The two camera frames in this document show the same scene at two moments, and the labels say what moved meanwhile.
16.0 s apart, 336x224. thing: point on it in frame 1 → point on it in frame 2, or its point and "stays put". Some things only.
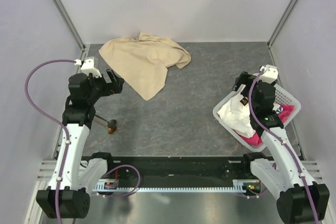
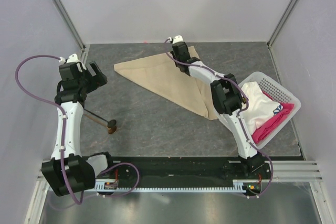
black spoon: x=111 y=123 stays put
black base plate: x=195 y=171 stays put
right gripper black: x=244 y=78 → x=173 y=54
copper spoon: x=110 y=130 stays put
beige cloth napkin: x=142 y=63 → x=160 y=73
